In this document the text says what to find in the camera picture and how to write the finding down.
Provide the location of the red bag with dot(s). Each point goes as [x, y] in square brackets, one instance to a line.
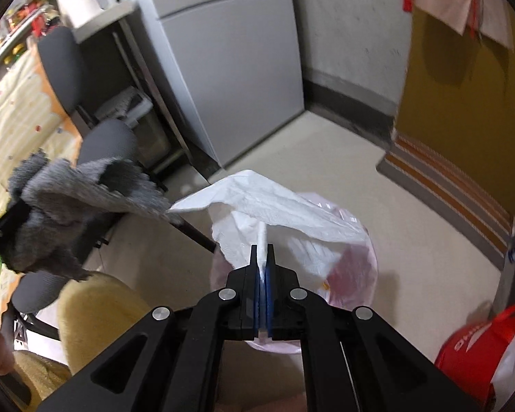
[467, 343]

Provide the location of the grey microfiber cloth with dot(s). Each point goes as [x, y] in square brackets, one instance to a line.
[68, 197]

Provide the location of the white paper tissue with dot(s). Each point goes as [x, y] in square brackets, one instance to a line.
[257, 197]

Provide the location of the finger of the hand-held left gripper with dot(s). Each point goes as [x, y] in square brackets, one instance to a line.
[2, 234]

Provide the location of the grey office chair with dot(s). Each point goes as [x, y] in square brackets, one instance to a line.
[60, 64]

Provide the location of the yellow door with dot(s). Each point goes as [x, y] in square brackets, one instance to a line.
[455, 94]

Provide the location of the grey refrigerator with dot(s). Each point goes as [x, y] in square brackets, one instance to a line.
[231, 73]

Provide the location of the black metal side table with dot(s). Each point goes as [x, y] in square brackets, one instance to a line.
[111, 21]

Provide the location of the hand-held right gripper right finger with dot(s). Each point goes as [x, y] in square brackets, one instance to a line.
[269, 309]

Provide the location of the bin with pink bag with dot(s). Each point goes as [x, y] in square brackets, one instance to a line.
[352, 274]

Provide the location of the yellow striped dotted mat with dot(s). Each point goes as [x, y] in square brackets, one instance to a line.
[17, 107]

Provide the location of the left yellow fluffy slipper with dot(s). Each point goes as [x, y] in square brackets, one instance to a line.
[38, 375]

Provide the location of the striped doormat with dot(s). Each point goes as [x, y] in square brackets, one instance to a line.
[446, 189]

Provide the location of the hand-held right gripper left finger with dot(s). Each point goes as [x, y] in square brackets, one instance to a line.
[256, 309]

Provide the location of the red wall sticker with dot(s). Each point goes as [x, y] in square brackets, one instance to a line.
[407, 2]

